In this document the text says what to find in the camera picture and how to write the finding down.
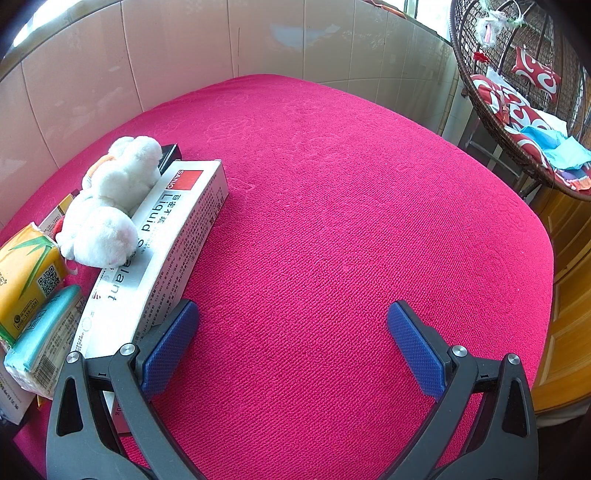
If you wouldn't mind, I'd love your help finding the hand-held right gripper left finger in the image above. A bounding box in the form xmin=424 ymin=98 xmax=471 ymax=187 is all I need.
xmin=45 ymin=298 xmax=204 ymax=480

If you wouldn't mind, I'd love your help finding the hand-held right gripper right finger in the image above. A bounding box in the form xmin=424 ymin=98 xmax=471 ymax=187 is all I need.
xmin=387 ymin=300 xmax=540 ymax=480

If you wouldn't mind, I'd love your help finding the white box with red label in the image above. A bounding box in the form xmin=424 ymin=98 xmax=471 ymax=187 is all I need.
xmin=69 ymin=159 xmax=230 ymax=435

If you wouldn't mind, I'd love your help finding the teal tissue pack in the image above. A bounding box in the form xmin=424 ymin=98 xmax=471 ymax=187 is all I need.
xmin=4 ymin=285 xmax=86 ymax=400

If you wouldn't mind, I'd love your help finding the white plush toy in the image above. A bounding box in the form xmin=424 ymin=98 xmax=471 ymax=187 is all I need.
xmin=55 ymin=135 xmax=163 ymax=268

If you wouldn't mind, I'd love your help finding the yellow tissue pack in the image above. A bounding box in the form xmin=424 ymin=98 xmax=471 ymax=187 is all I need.
xmin=0 ymin=222 xmax=65 ymax=344

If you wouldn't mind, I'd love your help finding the yellow and white medicine box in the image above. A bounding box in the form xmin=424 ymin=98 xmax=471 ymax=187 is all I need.
xmin=39 ymin=189 xmax=79 ymax=236

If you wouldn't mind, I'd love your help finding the black charger cube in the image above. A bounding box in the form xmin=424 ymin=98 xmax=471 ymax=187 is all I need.
xmin=157 ymin=143 xmax=182 ymax=176

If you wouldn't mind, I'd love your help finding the wooden cabinet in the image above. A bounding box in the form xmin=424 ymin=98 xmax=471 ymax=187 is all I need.
xmin=531 ymin=187 xmax=591 ymax=414

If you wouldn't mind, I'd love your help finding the magenta towel blanket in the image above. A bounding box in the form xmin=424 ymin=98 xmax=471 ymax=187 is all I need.
xmin=0 ymin=74 xmax=555 ymax=480

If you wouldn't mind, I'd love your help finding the blue cloth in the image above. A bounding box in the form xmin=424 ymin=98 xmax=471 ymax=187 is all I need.
xmin=519 ymin=126 xmax=591 ymax=172

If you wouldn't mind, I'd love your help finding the red and white seat cushion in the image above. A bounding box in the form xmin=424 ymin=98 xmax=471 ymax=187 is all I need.
xmin=470 ymin=74 xmax=591 ymax=185

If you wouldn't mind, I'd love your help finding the small red and white pillow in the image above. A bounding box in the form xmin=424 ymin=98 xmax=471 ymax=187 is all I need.
xmin=510 ymin=46 xmax=563 ymax=103

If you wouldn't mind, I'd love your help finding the hanging wicker chair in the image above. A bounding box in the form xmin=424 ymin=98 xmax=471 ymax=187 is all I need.
xmin=450 ymin=0 xmax=591 ymax=202

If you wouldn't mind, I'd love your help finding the white hanging ornament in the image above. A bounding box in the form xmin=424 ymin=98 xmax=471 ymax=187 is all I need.
xmin=475 ymin=7 xmax=525 ymax=44

